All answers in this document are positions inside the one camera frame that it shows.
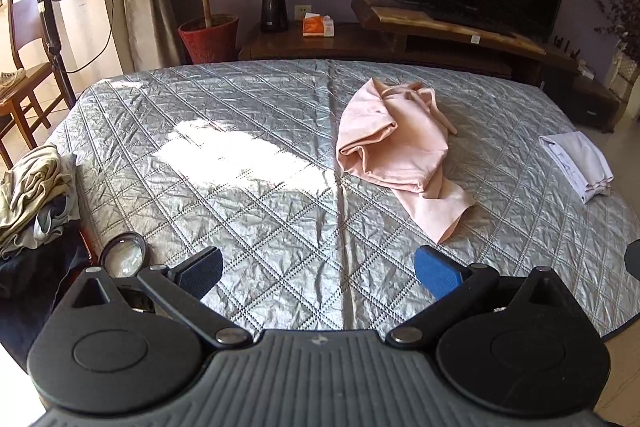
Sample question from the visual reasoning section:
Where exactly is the round glass lens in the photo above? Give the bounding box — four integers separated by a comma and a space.
101, 232, 147, 278

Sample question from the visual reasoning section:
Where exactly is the orange tissue pack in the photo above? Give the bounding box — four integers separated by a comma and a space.
302, 12, 335, 38

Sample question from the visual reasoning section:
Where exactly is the white woven vase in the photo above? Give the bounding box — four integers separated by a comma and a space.
607, 39, 640, 100

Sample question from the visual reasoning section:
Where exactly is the pink garment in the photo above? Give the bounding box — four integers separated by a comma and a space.
336, 77, 477, 245

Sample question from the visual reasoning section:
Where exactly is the wooden television riser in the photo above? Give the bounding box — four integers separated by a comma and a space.
351, 0, 547, 58

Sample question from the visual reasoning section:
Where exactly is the dried flower bunch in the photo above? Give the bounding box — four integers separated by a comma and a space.
592, 0, 640, 58

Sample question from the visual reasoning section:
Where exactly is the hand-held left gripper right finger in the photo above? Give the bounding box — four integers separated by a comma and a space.
386, 245, 576, 349

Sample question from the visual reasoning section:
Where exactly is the folded white garment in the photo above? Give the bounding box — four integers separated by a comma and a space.
538, 131, 615, 204

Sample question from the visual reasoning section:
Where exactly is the dark wooden low cabinet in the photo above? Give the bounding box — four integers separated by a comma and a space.
238, 23, 621, 134

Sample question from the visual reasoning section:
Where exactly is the row of small dark ornaments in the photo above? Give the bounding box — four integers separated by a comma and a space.
552, 34, 583, 58

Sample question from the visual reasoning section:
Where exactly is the pile of unfolded clothes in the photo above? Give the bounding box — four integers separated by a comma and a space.
0, 144, 81, 260

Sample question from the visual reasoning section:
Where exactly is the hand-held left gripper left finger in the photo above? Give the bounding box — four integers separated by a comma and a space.
64, 247, 253, 349

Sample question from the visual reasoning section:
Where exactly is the white knitted cloth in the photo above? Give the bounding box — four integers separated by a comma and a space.
0, 68, 28, 94

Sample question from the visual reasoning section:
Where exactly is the silver quilted bedspread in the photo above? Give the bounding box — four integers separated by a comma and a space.
42, 58, 640, 340

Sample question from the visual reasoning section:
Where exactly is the black tabletop appliance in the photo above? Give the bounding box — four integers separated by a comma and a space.
260, 0, 289, 34

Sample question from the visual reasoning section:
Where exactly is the wooden chair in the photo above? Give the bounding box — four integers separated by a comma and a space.
0, 0, 68, 168

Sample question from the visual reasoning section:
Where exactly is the dark cloth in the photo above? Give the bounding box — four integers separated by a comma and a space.
0, 227, 101, 358

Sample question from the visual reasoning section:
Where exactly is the black fan cable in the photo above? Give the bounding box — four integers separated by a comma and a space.
65, 0, 114, 75

